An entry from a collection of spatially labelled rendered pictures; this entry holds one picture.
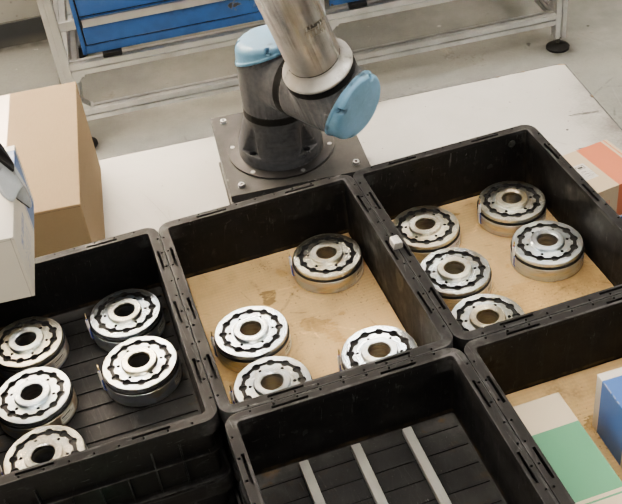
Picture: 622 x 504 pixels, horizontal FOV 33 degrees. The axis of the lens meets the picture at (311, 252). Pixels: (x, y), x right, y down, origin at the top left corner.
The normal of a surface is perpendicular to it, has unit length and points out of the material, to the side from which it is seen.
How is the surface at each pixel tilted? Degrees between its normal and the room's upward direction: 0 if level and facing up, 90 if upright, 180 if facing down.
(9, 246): 90
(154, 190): 0
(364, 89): 99
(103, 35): 90
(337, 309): 0
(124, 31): 90
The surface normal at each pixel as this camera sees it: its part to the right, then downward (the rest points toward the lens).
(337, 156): -0.08, -0.75
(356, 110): 0.76, 0.48
